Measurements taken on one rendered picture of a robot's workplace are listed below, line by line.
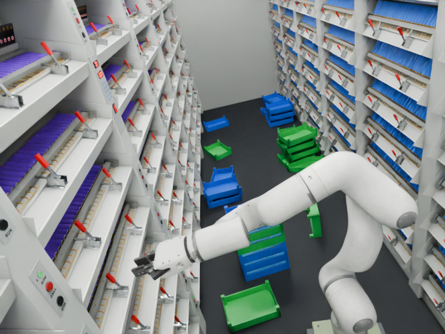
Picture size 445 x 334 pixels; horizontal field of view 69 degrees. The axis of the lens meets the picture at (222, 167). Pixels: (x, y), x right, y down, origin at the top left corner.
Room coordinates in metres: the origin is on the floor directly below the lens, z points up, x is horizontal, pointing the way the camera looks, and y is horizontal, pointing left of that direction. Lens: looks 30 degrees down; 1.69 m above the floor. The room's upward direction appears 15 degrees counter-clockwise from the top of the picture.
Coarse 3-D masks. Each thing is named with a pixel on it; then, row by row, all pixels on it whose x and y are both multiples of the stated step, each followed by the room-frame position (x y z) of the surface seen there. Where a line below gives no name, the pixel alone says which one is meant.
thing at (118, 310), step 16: (144, 208) 1.10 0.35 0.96; (128, 224) 1.00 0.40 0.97; (144, 224) 1.00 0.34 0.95; (128, 240) 0.92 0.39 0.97; (128, 256) 0.84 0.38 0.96; (112, 272) 0.77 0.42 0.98; (128, 272) 0.77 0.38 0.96; (128, 288) 0.71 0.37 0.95; (112, 304) 0.65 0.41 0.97; (128, 304) 0.66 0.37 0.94; (96, 320) 0.60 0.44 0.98; (112, 320) 0.60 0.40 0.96
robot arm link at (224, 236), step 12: (204, 228) 0.69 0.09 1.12; (216, 228) 0.66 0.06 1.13; (228, 228) 0.65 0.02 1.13; (240, 228) 0.64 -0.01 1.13; (204, 240) 0.65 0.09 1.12; (216, 240) 0.64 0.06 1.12; (228, 240) 0.63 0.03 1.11; (240, 240) 0.62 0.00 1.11; (204, 252) 0.63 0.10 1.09; (216, 252) 0.63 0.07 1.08; (228, 252) 0.63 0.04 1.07
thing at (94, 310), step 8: (128, 208) 1.07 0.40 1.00; (120, 224) 0.97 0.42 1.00; (120, 232) 0.93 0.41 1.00; (120, 240) 0.91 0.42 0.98; (112, 248) 0.85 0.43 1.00; (112, 256) 0.81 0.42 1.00; (120, 256) 0.83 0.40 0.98; (112, 264) 0.79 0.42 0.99; (104, 272) 0.75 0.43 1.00; (104, 280) 0.72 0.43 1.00; (96, 296) 0.66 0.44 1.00; (96, 304) 0.64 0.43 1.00; (96, 312) 0.61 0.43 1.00; (104, 312) 0.62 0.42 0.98
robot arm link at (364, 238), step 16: (352, 208) 0.71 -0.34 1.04; (352, 224) 0.68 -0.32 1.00; (368, 224) 0.67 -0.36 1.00; (352, 240) 0.66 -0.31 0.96; (368, 240) 0.64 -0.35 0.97; (336, 256) 0.71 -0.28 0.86; (352, 256) 0.65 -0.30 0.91; (368, 256) 0.63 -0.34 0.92; (320, 272) 0.75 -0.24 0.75; (336, 272) 0.70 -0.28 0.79; (352, 272) 0.70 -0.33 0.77
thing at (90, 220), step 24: (96, 168) 1.05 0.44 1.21; (120, 168) 1.09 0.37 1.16; (96, 192) 0.91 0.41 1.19; (120, 192) 0.94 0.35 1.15; (72, 216) 0.79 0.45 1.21; (96, 216) 0.81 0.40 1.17; (72, 240) 0.69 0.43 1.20; (96, 240) 0.70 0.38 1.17; (72, 264) 0.62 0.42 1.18; (96, 264) 0.62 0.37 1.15; (72, 288) 0.51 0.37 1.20
